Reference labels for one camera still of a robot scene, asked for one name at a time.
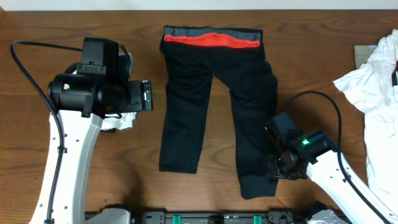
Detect folded white garment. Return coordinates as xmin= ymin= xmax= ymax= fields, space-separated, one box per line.
xmin=101 ymin=112 xmax=137 ymax=131

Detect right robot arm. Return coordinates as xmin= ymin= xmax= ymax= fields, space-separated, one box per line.
xmin=265 ymin=113 xmax=397 ymax=223

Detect grey cloth piece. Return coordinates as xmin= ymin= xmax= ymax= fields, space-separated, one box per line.
xmin=354 ymin=45 xmax=377 ymax=69

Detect crumpled white shirt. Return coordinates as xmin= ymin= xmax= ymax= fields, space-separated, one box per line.
xmin=333 ymin=29 xmax=397 ymax=213

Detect folded black garment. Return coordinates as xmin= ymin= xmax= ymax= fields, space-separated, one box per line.
xmin=100 ymin=129 xmax=116 ymax=133

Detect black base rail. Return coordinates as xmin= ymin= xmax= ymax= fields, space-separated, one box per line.
xmin=103 ymin=202 xmax=350 ymax=224

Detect black leggings with red waistband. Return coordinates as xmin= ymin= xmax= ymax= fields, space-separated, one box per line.
xmin=159 ymin=26 xmax=278 ymax=200

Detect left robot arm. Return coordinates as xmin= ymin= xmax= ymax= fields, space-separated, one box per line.
xmin=30 ymin=37 xmax=153 ymax=223

